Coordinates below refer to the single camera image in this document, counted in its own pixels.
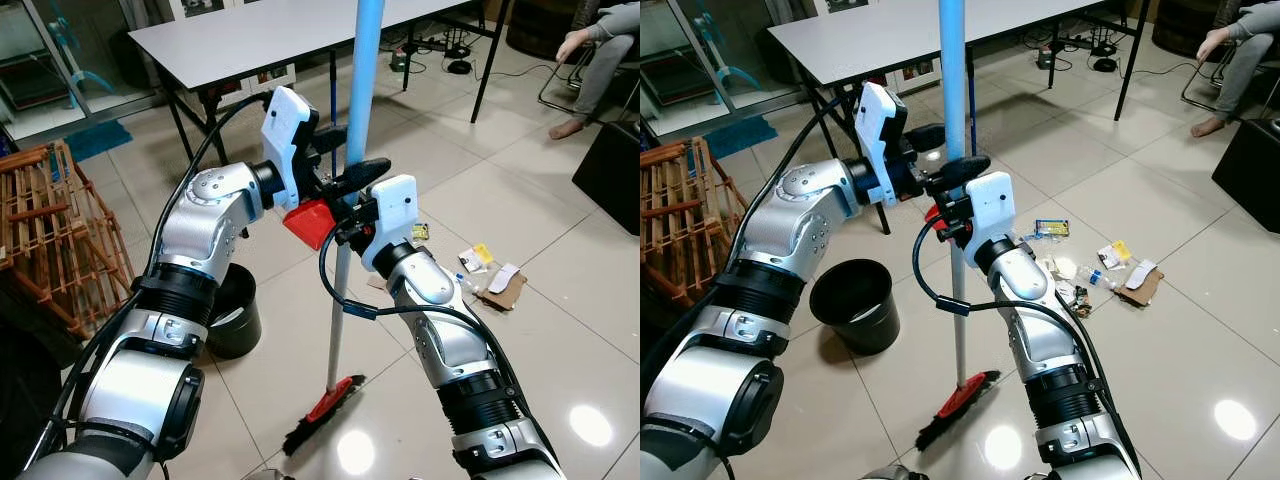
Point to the yellow snack wrapper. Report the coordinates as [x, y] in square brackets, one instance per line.
[1122, 251]
[483, 254]

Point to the brown cardboard scrap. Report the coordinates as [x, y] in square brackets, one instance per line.
[1142, 290]
[508, 295]

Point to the black plastic bucket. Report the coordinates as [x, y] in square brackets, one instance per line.
[855, 305]
[235, 320]

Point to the folded wooden slat rack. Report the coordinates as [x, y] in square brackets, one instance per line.
[685, 220]
[55, 240]

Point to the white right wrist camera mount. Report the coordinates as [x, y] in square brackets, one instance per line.
[992, 210]
[392, 215]

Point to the teal floor mat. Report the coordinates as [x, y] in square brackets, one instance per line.
[98, 140]
[740, 137]

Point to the glass sliding door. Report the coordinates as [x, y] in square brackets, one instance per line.
[680, 50]
[30, 60]

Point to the broom red head black bristles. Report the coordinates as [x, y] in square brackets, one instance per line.
[953, 80]
[365, 80]

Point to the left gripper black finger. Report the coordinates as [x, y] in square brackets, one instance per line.
[958, 170]
[362, 173]
[332, 137]
[925, 136]

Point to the white table black legs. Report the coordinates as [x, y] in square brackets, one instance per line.
[880, 40]
[250, 40]

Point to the black power adapter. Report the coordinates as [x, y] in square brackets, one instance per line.
[459, 68]
[1104, 65]

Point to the white paper bag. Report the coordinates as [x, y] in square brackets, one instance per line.
[1141, 273]
[503, 277]

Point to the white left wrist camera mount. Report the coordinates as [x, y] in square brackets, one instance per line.
[878, 135]
[288, 140]

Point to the blue yellow packet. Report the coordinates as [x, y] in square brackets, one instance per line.
[421, 231]
[1052, 228]

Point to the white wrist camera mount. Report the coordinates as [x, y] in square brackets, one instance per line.
[992, 210]
[878, 135]
[288, 140]
[392, 215]

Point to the black box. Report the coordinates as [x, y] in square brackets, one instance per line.
[612, 180]
[1250, 175]

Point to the black metal frame chair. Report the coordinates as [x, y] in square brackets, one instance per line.
[1188, 95]
[548, 100]

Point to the clear plastic bottle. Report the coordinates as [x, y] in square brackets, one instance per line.
[467, 284]
[1096, 277]

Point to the seated person grey clothes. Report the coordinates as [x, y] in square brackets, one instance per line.
[605, 70]
[1245, 65]

